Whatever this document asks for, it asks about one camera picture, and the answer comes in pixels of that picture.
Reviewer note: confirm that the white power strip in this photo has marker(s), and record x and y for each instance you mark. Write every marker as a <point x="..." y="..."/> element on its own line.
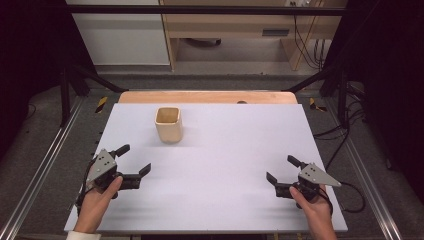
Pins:
<point x="300" y="3"/>

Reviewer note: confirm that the person's right hand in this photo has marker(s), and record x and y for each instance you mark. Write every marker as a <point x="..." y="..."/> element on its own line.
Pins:
<point x="316" y="208"/>

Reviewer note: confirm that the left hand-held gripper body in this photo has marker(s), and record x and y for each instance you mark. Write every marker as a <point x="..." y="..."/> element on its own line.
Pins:
<point x="101" y="166"/>

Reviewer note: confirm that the black horizontal frame bar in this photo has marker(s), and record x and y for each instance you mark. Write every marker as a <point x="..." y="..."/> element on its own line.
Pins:
<point x="200" y="10"/>

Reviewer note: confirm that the cream square ceramic cup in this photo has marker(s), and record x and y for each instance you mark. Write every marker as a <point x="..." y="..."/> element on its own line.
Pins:
<point x="169" y="128"/>

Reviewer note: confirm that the person's left hand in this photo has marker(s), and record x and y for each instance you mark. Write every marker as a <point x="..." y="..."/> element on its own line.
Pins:
<point x="96" y="200"/>

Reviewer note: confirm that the aluminium floor rail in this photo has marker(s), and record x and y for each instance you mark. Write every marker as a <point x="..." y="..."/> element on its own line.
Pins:
<point x="370" y="180"/>
<point x="36" y="170"/>

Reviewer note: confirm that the white cabinet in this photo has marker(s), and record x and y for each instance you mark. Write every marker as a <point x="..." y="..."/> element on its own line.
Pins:
<point x="123" y="36"/>

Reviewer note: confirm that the light wooden desk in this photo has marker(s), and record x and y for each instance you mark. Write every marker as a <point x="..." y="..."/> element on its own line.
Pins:
<point x="233" y="26"/>

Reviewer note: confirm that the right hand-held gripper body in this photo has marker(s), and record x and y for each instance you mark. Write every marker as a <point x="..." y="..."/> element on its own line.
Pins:
<point x="316" y="176"/>

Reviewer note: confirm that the black curtain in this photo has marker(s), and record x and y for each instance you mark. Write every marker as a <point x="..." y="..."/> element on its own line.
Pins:
<point x="30" y="66"/>
<point x="386" y="83"/>

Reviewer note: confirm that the yellow black floor tape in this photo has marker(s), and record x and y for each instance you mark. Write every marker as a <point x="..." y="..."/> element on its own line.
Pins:
<point x="315" y="104"/>
<point x="101" y="104"/>

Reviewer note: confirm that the black metal stand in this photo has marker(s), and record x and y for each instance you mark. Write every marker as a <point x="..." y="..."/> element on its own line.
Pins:
<point x="330" y="83"/>
<point x="71" y="86"/>

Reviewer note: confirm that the dark curved object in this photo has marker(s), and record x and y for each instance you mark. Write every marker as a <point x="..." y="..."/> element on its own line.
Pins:
<point x="203" y="42"/>

